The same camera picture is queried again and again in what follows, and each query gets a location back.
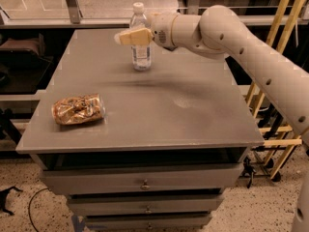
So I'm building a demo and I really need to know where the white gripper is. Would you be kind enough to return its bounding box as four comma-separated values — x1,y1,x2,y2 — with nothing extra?
114,13,178,51

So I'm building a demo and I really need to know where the clear plastic water bottle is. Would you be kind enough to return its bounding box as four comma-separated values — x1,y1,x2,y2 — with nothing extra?
129,2,151,72

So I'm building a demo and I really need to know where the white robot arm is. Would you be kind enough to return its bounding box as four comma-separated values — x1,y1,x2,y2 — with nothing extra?
115,5,309,146

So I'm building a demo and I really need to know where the crushed orange can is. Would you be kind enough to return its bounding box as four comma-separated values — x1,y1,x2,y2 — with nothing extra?
51,94,105,126

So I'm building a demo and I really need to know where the grey drawer cabinet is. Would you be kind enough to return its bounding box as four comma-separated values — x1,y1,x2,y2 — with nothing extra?
17,29,263,221

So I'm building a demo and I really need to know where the dark chair at left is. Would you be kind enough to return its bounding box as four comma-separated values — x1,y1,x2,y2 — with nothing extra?
0,34,54,95

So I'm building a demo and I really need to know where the top grey drawer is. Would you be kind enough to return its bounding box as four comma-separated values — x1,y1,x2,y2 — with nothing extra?
41,163,242,195

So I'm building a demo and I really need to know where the grey drawer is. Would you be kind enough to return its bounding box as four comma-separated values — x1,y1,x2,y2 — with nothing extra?
68,194,223,216
85,214,211,231
41,163,242,195

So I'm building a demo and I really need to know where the middle grey drawer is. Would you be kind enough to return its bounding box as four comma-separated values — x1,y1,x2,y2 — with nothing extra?
68,194,223,216

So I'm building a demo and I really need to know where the bottom grey drawer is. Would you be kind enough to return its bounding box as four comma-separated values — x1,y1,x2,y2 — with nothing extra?
85,214,211,231

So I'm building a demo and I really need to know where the black object on floor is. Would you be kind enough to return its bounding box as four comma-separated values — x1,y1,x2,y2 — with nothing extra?
0,186,22,216

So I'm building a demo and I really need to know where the metal window post left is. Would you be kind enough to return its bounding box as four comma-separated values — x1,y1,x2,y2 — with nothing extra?
66,0,81,24

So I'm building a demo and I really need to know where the black floor cable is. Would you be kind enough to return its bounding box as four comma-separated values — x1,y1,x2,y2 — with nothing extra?
27,187,50,232

